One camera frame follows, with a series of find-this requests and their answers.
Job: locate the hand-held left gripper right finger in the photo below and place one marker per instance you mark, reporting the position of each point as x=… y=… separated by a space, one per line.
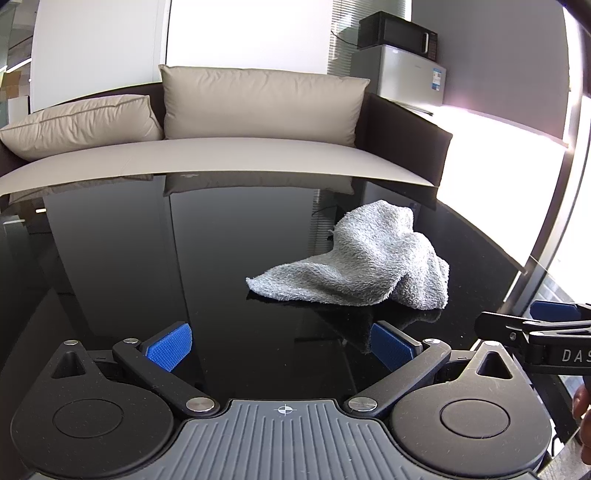
x=392 y=346

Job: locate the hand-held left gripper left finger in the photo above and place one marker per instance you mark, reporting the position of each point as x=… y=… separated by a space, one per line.
x=168 y=346

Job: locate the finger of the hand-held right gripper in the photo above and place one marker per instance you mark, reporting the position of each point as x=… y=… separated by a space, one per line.
x=496 y=323
x=554 y=311

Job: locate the grey terry towel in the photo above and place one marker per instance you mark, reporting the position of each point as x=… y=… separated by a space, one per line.
x=369 y=258

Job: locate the person's right hand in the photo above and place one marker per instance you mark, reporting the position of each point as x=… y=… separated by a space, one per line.
x=582 y=406

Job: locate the metal window pole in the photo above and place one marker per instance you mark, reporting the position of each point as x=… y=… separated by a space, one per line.
x=549 y=221

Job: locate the dark brown sofa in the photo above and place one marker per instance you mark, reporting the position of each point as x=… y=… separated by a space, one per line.
x=231 y=157

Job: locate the small beige cushion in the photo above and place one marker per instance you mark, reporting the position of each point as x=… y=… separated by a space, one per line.
x=78 y=124

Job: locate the large beige cushion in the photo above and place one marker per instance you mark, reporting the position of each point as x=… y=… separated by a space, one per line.
x=258 y=106

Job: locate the grey roller shade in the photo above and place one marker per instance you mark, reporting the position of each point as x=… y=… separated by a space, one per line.
x=498 y=60

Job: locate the silver refrigerator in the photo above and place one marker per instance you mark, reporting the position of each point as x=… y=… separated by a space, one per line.
x=406 y=76

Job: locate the cardboard box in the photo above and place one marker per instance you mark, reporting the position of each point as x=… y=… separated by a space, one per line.
x=16 y=85

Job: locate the black microwave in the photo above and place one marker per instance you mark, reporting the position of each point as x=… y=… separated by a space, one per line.
x=392 y=32

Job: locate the grey window blind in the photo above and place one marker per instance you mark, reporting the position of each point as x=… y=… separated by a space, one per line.
x=346 y=37

